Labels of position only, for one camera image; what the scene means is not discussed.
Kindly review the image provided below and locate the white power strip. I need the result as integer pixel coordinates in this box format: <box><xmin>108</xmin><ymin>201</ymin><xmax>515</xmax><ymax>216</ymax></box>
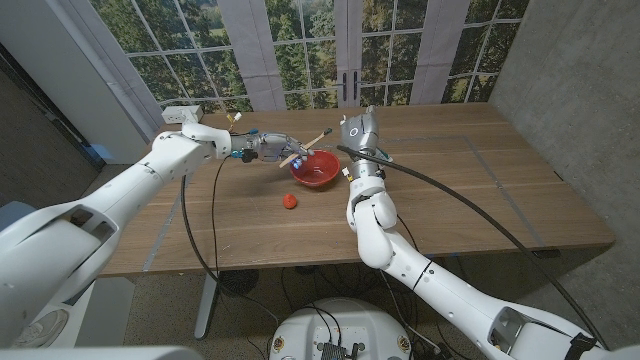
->
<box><xmin>160</xmin><ymin>104</ymin><xmax>205</xmax><ymax>126</ymax></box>

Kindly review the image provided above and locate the printed window backdrop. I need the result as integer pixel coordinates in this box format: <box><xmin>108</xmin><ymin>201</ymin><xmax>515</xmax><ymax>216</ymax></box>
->
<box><xmin>89</xmin><ymin>0</ymin><xmax>531</xmax><ymax>114</ymax></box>

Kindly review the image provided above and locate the black round floor fan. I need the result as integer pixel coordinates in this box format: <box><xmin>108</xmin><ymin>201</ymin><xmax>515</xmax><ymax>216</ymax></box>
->
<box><xmin>219</xmin><ymin>269</ymin><xmax>259</xmax><ymax>298</ymax></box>

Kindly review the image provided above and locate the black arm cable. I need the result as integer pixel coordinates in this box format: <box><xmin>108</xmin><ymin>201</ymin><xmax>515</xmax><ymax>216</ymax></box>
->
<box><xmin>179</xmin><ymin>154</ymin><xmax>281</xmax><ymax>326</ymax></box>
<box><xmin>336</xmin><ymin>144</ymin><xmax>611</xmax><ymax>351</ymax></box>

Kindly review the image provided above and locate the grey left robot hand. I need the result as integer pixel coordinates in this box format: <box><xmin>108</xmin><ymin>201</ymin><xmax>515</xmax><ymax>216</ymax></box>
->
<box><xmin>230</xmin><ymin>130</ymin><xmax>316</xmax><ymax>171</ymax></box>

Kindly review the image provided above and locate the wooden toothbrush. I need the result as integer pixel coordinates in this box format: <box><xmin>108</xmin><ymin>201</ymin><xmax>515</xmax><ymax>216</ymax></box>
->
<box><xmin>278</xmin><ymin>127</ymin><xmax>333</xmax><ymax>169</ymax></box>

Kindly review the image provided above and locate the white floor cable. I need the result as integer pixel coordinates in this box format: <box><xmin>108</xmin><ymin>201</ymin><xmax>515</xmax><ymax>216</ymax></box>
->
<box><xmin>379</xmin><ymin>269</ymin><xmax>436</xmax><ymax>351</ymax></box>

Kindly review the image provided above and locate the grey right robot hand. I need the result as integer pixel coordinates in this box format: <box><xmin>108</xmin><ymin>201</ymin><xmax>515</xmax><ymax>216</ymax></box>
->
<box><xmin>339</xmin><ymin>105</ymin><xmax>386</xmax><ymax>182</ymax></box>

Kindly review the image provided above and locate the white sneaker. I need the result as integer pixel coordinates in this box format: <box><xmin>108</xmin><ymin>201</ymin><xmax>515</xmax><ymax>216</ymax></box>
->
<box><xmin>9</xmin><ymin>308</ymin><xmax>70</xmax><ymax>350</ymax></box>

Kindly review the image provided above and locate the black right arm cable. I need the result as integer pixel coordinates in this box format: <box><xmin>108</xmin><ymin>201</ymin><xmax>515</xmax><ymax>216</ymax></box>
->
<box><xmin>336</xmin><ymin>144</ymin><xmax>611</xmax><ymax>351</ymax></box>

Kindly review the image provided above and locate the red bowl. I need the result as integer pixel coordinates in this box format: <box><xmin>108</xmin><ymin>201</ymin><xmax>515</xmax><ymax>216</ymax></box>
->
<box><xmin>291</xmin><ymin>149</ymin><xmax>342</xmax><ymax>188</ymax></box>

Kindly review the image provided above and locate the blue chair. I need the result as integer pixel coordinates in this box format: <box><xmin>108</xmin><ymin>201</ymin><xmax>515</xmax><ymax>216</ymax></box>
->
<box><xmin>0</xmin><ymin>200</ymin><xmax>36</xmax><ymax>226</ymax></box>

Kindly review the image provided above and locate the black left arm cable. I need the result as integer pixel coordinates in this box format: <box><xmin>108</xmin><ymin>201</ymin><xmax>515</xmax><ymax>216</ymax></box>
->
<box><xmin>179</xmin><ymin>154</ymin><xmax>281</xmax><ymax>326</ymax></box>

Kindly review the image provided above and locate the white table leg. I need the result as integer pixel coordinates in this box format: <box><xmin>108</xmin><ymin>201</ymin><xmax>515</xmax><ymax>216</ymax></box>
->
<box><xmin>193</xmin><ymin>271</ymin><xmax>221</xmax><ymax>341</ymax></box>

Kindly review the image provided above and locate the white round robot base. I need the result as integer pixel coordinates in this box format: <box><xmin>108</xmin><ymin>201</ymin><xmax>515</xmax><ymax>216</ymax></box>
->
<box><xmin>268</xmin><ymin>297</ymin><xmax>414</xmax><ymax>360</ymax></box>

